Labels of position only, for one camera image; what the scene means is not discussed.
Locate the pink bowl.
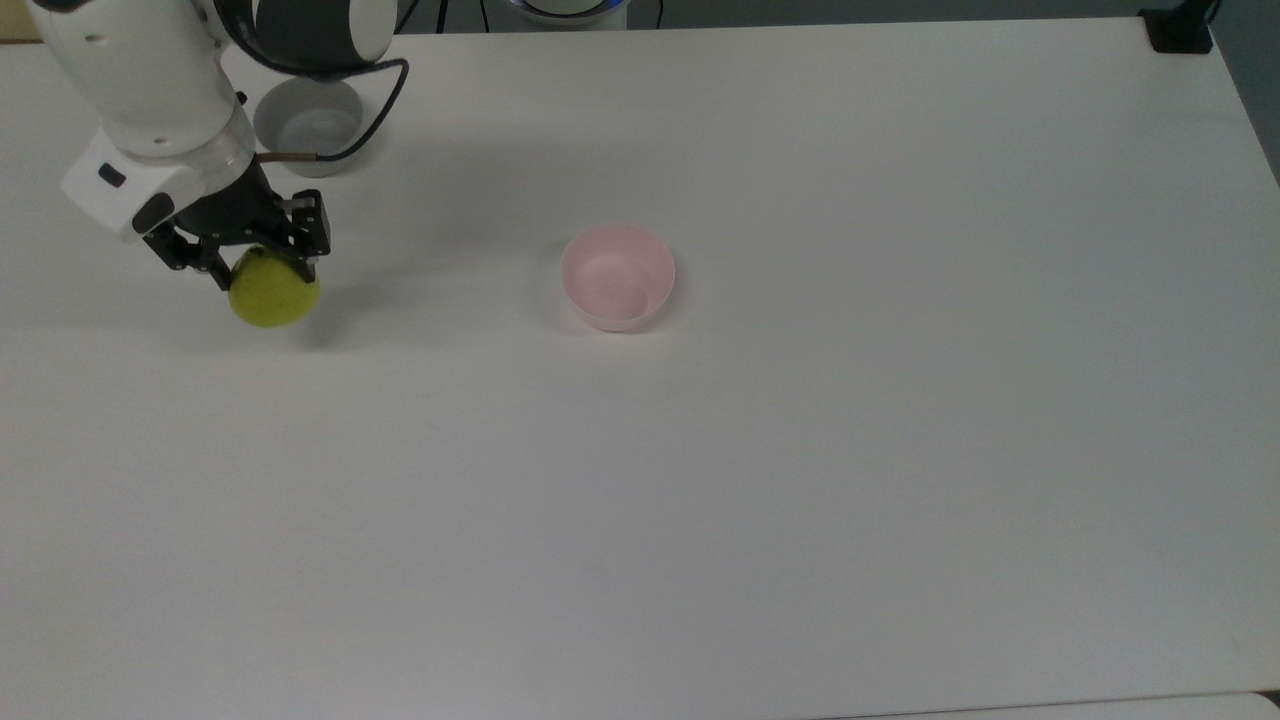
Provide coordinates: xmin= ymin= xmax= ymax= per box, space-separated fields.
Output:
xmin=560 ymin=223 xmax=677 ymax=333

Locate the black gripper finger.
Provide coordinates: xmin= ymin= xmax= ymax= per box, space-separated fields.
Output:
xmin=278 ymin=189 xmax=332 ymax=284
xmin=143 ymin=225 xmax=237 ymax=292

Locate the grey bowl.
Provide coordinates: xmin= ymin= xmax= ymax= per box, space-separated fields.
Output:
xmin=252 ymin=77 xmax=366 ymax=179

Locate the green pear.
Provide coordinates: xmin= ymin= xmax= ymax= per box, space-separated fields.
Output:
xmin=228 ymin=247 xmax=322 ymax=329

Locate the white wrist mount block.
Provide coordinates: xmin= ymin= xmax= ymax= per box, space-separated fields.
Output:
xmin=60 ymin=130 xmax=253 ymax=244

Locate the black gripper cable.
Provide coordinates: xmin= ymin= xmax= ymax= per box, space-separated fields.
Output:
xmin=214 ymin=0 xmax=411 ymax=167

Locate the black table clamp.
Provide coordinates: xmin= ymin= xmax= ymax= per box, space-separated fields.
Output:
xmin=1138 ymin=0 xmax=1219 ymax=55

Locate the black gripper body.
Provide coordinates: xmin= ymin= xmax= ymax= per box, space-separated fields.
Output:
xmin=172 ymin=160 xmax=297 ymax=249

